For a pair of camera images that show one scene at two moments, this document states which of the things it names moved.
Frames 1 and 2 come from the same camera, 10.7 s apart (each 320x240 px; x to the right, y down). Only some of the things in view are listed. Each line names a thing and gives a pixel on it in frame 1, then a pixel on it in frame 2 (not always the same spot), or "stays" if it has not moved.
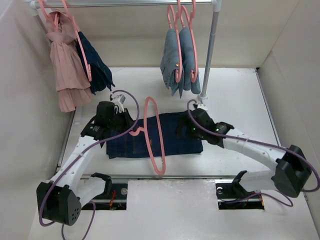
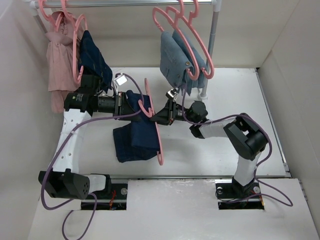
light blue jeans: x=186 y=57 -> x=194 y=76
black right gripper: x=185 y=121 -> x=167 y=116
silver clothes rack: x=216 y=5 stays
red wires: x=114 y=193 stays
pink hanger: x=145 y=130 -> x=149 y=112
